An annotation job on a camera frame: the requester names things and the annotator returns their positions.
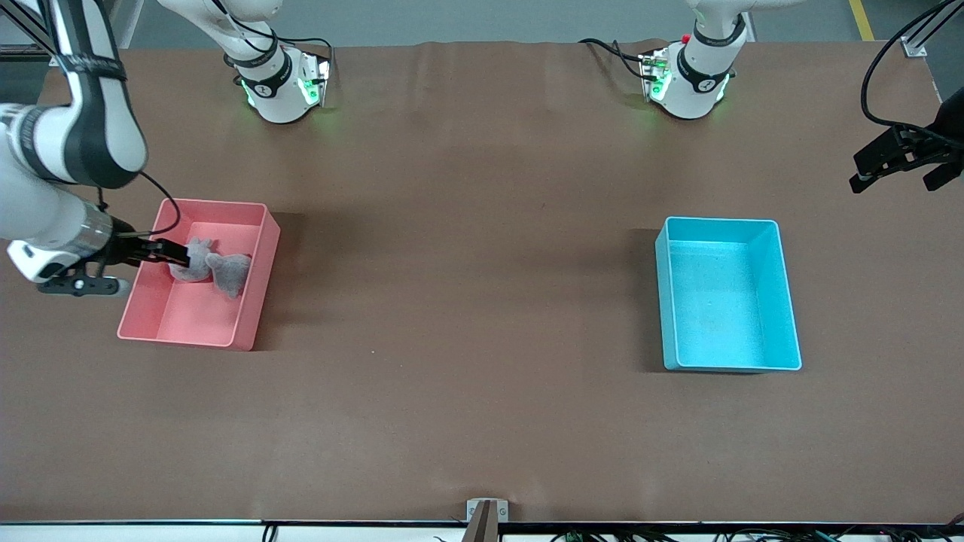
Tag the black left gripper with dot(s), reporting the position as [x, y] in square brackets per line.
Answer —
[950, 124]

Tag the blue plastic box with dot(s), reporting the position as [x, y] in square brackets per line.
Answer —
[723, 301]

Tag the brown table cover sheet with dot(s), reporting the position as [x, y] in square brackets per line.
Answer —
[482, 226]

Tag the grey metal camera bracket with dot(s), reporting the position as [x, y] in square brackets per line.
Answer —
[486, 516]

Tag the aluminium frame strut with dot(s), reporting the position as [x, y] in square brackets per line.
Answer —
[22, 26]
[922, 34]

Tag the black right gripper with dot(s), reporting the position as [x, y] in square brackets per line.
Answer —
[126, 249]

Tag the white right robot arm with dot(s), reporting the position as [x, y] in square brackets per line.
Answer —
[98, 135]

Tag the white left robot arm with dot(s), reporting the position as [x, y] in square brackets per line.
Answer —
[697, 94]

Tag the pink plastic box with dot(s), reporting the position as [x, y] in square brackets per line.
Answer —
[188, 320]

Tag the grey plush toy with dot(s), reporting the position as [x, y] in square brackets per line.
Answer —
[197, 267]
[232, 275]

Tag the white table edge rail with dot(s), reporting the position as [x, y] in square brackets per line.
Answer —
[151, 533]

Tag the metal base connector plate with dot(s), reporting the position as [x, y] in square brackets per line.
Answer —
[652, 75]
[316, 79]

